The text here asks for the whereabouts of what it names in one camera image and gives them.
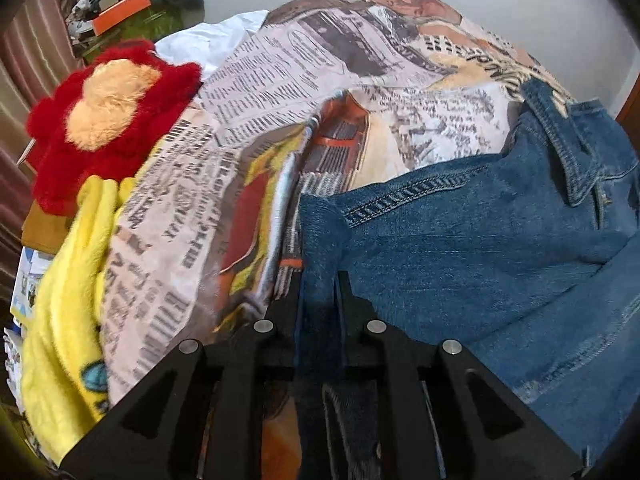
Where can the brown cardboard box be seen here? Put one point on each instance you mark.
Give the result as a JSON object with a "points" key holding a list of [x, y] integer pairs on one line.
{"points": [[45, 230]]}

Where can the green patterned cloth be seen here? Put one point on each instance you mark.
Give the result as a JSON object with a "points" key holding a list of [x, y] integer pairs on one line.
{"points": [[150, 30]]}

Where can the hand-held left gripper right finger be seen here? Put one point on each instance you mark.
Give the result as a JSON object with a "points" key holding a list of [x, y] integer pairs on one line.
{"points": [[400, 385]]}

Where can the blue denim jacket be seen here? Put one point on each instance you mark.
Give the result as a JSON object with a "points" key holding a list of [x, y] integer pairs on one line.
{"points": [[475, 240]]}

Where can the yellow fleece blanket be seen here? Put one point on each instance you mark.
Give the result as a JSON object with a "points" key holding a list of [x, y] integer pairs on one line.
{"points": [[60, 335]]}

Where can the white cloth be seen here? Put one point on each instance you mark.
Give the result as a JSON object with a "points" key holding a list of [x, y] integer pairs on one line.
{"points": [[215, 40]]}

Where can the pile of papers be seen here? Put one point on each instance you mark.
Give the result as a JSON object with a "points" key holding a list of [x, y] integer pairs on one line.
{"points": [[25, 300]]}

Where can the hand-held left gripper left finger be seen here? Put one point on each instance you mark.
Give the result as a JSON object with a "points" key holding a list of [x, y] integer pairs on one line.
{"points": [[240, 385]]}

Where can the striped brown curtain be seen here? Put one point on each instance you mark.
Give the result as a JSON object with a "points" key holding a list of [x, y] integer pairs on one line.
{"points": [[25, 75]]}

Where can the orange box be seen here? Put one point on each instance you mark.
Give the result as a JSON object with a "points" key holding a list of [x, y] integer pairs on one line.
{"points": [[120, 12]]}

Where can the red plush toy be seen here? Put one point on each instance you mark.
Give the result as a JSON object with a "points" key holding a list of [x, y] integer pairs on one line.
{"points": [[100, 120]]}

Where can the wooden door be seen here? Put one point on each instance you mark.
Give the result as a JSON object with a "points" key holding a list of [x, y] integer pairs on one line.
{"points": [[631, 120]]}

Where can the newspaper printed blanket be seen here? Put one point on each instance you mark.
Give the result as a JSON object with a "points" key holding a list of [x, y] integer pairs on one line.
{"points": [[280, 110]]}

